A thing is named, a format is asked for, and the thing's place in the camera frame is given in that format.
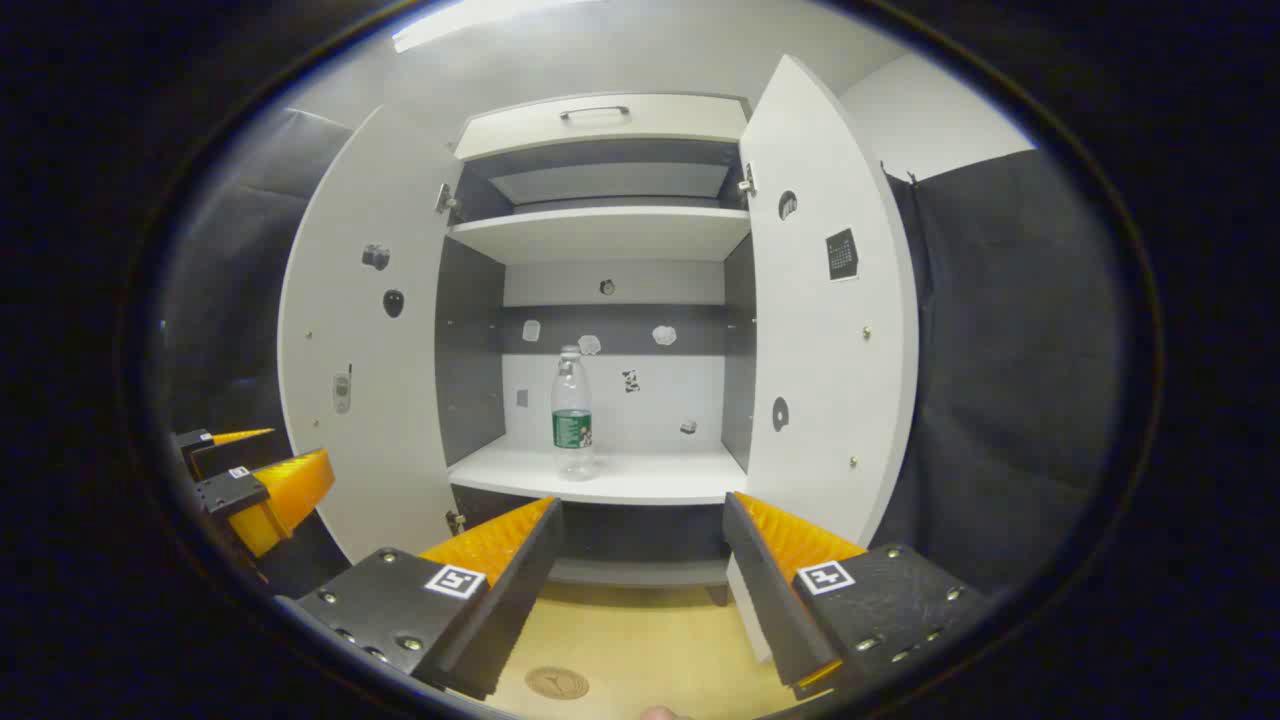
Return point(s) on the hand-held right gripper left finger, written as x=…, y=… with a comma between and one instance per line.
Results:
x=520, y=590

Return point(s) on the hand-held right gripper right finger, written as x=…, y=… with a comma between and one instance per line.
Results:
x=765, y=590

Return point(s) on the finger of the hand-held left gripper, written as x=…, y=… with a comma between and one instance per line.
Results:
x=240, y=455
x=285, y=495

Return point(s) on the white cabinet door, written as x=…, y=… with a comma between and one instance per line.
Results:
x=340, y=450
x=830, y=380

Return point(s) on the round brown coaster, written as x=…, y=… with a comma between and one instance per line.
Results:
x=556, y=683

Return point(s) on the clear plastic bottle green label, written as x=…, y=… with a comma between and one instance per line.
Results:
x=572, y=430

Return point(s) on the white cabinet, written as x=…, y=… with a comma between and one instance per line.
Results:
x=600, y=235

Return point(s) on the white cabinet drawer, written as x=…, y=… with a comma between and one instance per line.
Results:
x=680, y=125

